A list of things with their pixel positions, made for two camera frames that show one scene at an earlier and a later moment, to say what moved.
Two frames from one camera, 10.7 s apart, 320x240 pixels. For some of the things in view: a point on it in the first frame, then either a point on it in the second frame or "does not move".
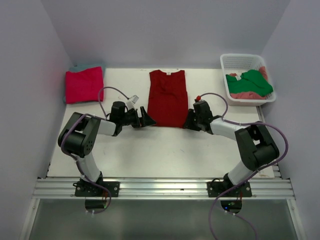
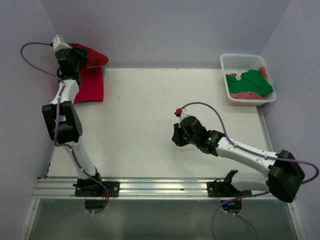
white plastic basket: (237, 63) does not move
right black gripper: (188, 124) to (176, 138)
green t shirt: (251, 81) does not move
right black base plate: (215, 188) does not move
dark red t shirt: (167, 104) to (94, 58)
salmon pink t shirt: (248, 95) does not move
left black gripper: (144, 121) to (81, 53)
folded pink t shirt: (83, 86) does not move
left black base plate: (88, 189) does not move
